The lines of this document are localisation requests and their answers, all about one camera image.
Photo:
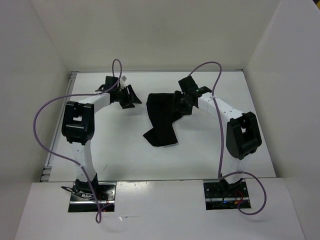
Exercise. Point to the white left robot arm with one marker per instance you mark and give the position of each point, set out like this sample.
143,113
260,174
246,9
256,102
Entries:
78,127

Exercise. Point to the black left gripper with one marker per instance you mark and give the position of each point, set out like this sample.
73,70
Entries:
131,97

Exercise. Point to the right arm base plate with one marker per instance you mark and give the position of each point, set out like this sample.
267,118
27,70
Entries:
221,195

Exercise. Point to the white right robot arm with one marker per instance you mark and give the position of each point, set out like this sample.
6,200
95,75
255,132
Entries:
239,130

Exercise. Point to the black skirt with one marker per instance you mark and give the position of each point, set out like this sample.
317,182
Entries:
161,115

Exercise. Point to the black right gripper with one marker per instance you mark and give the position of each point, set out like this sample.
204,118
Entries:
177,105

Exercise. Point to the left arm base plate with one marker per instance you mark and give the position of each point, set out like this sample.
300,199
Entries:
84,202

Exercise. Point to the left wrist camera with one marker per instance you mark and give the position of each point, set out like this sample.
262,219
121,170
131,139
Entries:
122,82

